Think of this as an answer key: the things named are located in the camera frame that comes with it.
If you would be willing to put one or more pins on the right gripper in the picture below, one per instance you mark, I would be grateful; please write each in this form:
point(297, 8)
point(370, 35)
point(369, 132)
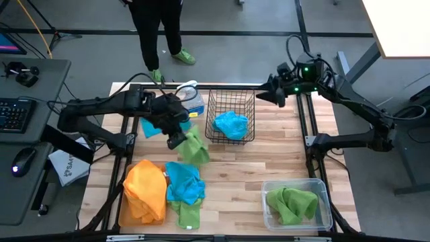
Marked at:
point(292, 89)

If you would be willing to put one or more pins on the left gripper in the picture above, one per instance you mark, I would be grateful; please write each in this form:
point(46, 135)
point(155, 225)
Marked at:
point(171, 114)

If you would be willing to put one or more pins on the green microfiber towel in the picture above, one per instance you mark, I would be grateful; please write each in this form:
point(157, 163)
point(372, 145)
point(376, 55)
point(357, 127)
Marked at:
point(193, 148)
point(188, 215)
point(292, 205)

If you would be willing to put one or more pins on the teal microfiber towel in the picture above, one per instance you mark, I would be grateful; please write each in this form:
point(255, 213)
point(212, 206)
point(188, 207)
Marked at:
point(149, 129)

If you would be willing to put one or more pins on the clear spray bottle white trigger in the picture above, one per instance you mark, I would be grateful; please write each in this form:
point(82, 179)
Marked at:
point(198, 104)

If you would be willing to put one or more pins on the blue microfiber towel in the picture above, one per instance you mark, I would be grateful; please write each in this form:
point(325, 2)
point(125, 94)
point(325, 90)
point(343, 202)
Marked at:
point(231, 126)
point(184, 183)

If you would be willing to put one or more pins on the yellow-orange microfiber towel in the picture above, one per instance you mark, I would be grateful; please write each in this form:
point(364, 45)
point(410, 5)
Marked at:
point(144, 181)

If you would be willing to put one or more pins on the orange translucent tray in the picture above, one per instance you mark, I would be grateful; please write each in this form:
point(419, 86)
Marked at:
point(122, 215)

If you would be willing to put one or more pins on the clear plastic bin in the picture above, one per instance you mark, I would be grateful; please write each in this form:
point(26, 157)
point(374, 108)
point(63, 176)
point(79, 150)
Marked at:
point(322, 191)

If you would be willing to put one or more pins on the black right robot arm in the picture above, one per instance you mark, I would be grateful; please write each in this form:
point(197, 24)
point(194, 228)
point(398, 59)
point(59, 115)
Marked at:
point(352, 101)

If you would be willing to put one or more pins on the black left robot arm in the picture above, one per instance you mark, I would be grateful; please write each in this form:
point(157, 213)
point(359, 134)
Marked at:
point(100, 102)

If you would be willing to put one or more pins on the small black table clamp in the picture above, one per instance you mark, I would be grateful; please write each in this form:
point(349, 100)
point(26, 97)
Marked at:
point(270, 79)

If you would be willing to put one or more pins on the person's green shoe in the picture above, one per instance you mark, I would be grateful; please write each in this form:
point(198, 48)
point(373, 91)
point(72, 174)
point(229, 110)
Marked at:
point(156, 75)
point(184, 56)

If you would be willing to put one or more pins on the grey table leg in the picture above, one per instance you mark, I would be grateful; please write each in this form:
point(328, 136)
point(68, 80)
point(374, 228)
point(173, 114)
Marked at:
point(366, 64)

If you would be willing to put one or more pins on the person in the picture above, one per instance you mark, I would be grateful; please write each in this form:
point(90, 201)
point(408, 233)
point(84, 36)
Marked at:
point(149, 33)

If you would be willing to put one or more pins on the white printed bag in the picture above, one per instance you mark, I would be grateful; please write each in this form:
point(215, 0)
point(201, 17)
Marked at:
point(69, 171)

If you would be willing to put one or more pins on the black slanted beam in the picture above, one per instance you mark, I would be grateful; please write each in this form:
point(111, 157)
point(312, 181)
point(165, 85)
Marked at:
point(64, 144)

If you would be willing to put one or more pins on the grey desk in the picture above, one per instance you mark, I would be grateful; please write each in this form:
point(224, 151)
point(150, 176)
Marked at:
point(43, 77)

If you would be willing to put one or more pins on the white table top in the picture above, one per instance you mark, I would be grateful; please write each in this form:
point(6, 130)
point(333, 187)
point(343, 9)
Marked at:
point(403, 27)

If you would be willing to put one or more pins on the black desk knob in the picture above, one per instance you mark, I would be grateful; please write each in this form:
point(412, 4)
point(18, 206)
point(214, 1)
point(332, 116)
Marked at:
point(43, 210)

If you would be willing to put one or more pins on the black computer mouse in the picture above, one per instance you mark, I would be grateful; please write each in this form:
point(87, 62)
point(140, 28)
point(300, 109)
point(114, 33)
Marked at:
point(23, 161)

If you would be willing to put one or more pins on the black tripod stand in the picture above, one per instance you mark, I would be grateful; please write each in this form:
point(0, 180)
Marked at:
point(57, 33)

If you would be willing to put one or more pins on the backlit black keyboard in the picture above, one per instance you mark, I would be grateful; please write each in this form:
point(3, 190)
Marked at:
point(16, 114)

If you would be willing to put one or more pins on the computer monitor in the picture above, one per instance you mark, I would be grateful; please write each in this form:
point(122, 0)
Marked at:
point(8, 45)

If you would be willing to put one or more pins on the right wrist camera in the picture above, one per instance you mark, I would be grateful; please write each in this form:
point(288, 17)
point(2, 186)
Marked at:
point(284, 71)

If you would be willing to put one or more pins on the black metal table frame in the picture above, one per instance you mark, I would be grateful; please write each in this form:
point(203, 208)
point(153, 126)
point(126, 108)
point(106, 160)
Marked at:
point(235, 86)

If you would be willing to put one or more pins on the silver metal bracket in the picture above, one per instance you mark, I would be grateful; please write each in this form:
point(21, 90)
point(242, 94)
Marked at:
point(312, 239)
point(124, 238)

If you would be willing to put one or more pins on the black clamp mount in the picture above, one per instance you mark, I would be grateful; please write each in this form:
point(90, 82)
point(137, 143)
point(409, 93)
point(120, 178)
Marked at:
point(27, 80)

